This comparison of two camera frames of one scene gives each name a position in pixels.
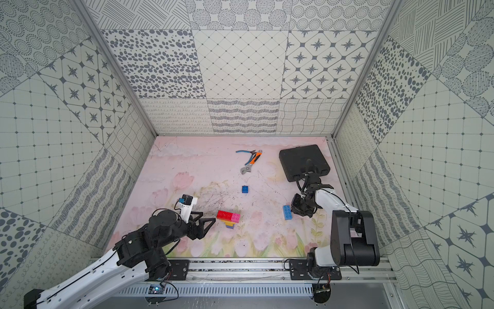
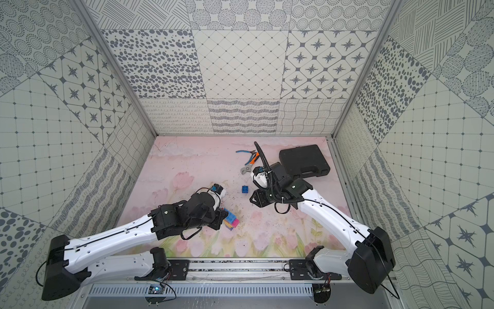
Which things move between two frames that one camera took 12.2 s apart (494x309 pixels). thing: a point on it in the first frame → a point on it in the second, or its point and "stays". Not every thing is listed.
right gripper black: [296, 208] → [258, 196]
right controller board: [321, 292] stays
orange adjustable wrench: [252, 162] stays
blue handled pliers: [253, 152] stays
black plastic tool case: [294, 161] stays
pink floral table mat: [237, 181] stays
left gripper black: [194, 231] → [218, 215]
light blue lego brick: [287, 212] → [230, 217]
